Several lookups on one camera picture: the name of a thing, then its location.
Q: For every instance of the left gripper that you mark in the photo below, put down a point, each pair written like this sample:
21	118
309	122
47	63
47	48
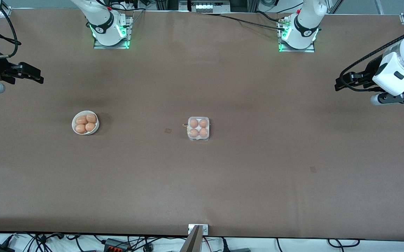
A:
369	75

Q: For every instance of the clear plastic egg box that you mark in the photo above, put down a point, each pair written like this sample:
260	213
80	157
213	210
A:
199	139

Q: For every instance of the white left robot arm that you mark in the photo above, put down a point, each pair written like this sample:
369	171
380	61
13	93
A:
303	28

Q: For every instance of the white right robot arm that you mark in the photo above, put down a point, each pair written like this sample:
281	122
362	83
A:
105	24

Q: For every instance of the white round bowl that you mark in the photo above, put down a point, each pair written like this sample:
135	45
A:
98	125

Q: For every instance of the grey power strip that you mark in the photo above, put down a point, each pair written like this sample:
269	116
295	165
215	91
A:
209	7

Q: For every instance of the black power adapter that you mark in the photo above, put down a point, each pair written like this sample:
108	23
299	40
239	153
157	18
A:
0	248

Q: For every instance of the black and orange adapter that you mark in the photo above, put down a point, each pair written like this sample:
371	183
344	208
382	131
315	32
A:
116	244

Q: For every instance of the grey metal beam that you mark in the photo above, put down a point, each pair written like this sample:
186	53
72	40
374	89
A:
191	243

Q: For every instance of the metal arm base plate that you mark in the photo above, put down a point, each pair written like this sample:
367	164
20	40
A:
98	45
310	50

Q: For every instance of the aluminium corner bracket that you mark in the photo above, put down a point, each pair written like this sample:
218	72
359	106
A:
403	18
5	12

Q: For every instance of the small metal bracket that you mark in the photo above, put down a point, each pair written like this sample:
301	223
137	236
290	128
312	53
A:
205	229

